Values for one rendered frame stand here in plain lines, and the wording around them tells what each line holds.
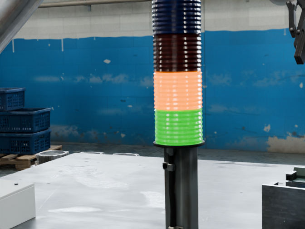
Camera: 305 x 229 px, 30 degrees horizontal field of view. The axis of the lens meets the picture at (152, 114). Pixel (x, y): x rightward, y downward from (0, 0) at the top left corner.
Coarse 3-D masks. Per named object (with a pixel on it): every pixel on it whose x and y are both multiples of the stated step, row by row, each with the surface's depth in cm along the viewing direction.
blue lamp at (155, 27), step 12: (156, 0) 68; (168, 0) 66; (180, 0) 66; (192, 0) 67; (156, 12) 68; (168, 12) 67; (180, 12) 66; (192, 12) 67; (156, 24) 68; (168, 24) 67; (180, 24) 66; (192, 24) 67
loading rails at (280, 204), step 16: (288, 176) 98; (304, 176) 100; (272, 192) 89; (288, 192) 87; (304, 192) 86; (272, 208) 89; (288, 208) 87; (304, 208) 86; (272, 224) 89; (288, 224) 88; (304, 224) 86
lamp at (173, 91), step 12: (192, 72) 68; (156, 84) 69; (168, 84) 68; (180, 84) 67; (192, 84) 68; (156, 96) 69; (168, 96) 68; (180, 96) 67; (192, 96) 68; (156, 108) 69; (168, 108) 68; (180, 108) 68; (192, 108) 68
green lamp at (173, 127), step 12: (156, 120) 70; (168, 120) 68; (180, 120) 68; (192, 120) 68; (156, 132) 70; (168, 132) 68; (180, 132) 68; (192, 132) 68; (168, 144) 68; (180, 144) 68; (192, 144) 68
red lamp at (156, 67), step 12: (156, 36) 68; (168, 36) 67; (180, 36) 67; (192, 36) 67; (156, 48) 68; (168, 48) 67; (180, 48) 67; (192, 48) 67; (156, 60) 69; (168, 60) 67; (180, 60) 67; (192, 60) 67; (156, 72) 69; (168, 72) 67; (180, 72) 67
